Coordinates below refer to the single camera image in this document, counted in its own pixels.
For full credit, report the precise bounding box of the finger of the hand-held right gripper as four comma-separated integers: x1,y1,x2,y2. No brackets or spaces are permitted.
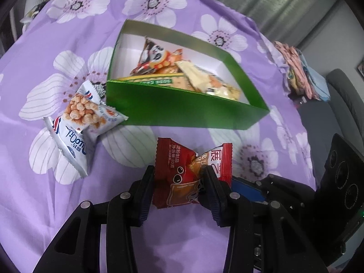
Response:
231,173,317,214

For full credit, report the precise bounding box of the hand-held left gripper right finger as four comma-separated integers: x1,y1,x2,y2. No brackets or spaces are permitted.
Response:
198,166,328,273

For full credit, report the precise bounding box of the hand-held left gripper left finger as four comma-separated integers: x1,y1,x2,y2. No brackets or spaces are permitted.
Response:
38,165,156,273

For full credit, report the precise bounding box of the red snack packet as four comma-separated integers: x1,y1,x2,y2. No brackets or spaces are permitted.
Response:
152,137,233,209

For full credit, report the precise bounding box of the green cardboard box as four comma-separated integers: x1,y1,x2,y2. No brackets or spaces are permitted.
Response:
106,19,270,131

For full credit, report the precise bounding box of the orange cream snack packet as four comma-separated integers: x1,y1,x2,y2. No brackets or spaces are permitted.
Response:
204,73,243,101

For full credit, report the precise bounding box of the yellow green cracker packet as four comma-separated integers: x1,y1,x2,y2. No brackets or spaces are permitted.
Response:
116,72,200,92

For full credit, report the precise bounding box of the grey sofa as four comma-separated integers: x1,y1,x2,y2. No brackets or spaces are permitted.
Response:
296,68,364,195

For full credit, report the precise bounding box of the white peanut picture packet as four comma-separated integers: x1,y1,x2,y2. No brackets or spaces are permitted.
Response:
63,80,129,136

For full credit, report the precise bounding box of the pile of folded clothes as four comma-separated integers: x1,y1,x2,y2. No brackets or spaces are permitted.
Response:
272,41,332,103

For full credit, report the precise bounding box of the yellow patterned snack packet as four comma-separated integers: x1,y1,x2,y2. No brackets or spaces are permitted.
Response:
174,61,212,92

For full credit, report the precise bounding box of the panda print snack packet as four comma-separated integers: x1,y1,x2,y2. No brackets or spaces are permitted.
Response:
130,36,183,76

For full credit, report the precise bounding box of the purple floral blanket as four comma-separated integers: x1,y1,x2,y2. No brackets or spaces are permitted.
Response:
0,0,317,273

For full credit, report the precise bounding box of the grey green curtain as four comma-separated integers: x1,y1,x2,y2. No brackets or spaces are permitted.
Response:
182,0,345,44

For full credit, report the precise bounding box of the black and white object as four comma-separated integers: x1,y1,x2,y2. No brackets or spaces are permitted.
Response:
20,1,48,25

